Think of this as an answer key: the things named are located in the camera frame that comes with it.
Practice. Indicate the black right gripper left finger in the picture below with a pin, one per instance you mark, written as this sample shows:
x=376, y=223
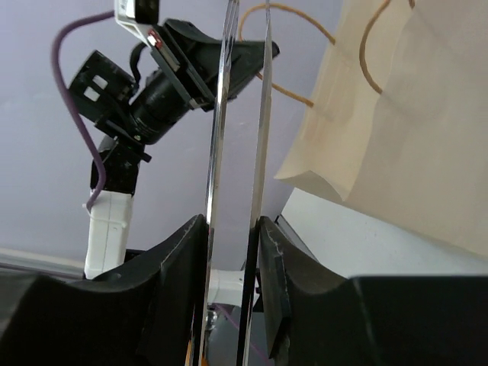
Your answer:
x=139, y=313

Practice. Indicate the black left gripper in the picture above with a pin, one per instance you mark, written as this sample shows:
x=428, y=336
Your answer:
x=187, y=68

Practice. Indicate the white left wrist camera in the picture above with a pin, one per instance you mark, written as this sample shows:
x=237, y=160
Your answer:
x=139, y=17

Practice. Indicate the beige paper bag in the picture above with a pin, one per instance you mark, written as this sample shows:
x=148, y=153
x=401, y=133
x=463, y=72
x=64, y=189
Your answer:
x=396, y=126

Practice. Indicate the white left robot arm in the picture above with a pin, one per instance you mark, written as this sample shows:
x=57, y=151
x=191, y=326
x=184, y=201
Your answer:
x=103, y=92

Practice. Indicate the metal serving tongs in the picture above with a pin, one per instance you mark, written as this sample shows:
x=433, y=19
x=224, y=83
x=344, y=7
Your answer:
x=213, y=181

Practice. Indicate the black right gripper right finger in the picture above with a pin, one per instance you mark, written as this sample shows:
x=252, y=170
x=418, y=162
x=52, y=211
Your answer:
x=314, y=316

